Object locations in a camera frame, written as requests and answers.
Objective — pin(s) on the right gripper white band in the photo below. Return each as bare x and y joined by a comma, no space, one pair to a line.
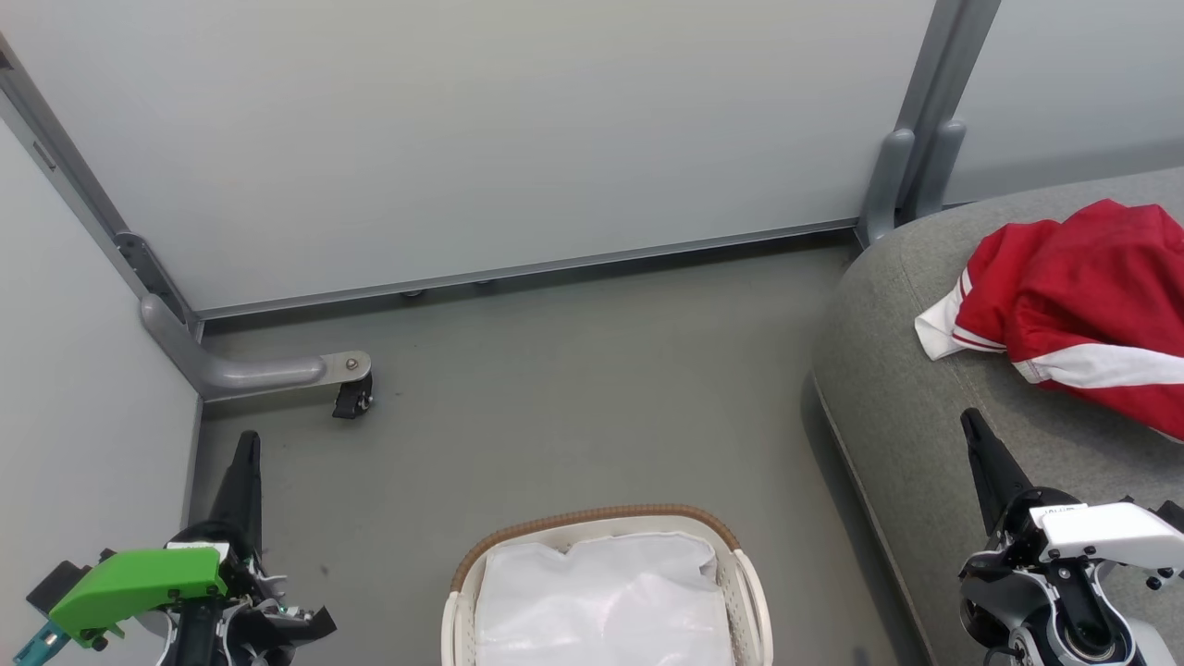
1101,535

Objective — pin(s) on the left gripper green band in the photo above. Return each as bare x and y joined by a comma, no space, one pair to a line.
139,583

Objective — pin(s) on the red garment white patches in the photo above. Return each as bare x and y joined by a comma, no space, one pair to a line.
1110,296

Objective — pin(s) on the white laundry basket brown rim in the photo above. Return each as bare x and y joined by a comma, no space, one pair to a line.
749,601

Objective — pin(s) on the white basket liner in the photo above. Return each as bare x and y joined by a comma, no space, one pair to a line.
601,601

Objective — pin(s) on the grey fabric sofa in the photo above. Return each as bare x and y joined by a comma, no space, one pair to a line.
906,416

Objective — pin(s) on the black caster wheel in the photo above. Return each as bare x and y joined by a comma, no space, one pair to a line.
351,400

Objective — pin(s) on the large white partition panel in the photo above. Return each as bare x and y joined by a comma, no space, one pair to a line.
462,139

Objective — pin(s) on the grey partition post with foot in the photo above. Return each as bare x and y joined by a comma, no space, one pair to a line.
231,372

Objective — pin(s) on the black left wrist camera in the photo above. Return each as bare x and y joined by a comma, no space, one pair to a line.
57,585

